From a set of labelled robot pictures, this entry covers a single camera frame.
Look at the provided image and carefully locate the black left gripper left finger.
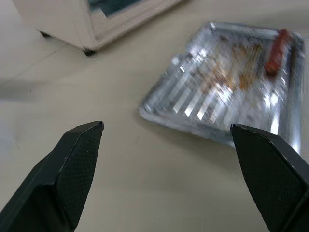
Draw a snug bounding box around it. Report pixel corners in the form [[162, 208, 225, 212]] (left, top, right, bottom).
[[0, 120, 105, 232]]

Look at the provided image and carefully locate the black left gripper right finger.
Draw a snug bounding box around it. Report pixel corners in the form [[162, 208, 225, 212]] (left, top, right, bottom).
[[230, 123, 309, 232]]

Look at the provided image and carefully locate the silver metal baking tray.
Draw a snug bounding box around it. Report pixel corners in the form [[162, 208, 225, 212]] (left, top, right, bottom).
[[139, 22, 305, 155]]

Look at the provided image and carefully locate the red sausage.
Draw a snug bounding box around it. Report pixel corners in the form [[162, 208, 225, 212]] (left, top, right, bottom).
[[265, 29, 292, 77]]

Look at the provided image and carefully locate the white toaster oven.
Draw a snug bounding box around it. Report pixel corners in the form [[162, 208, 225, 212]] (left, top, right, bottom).
[[12, 0, 191, 57]]

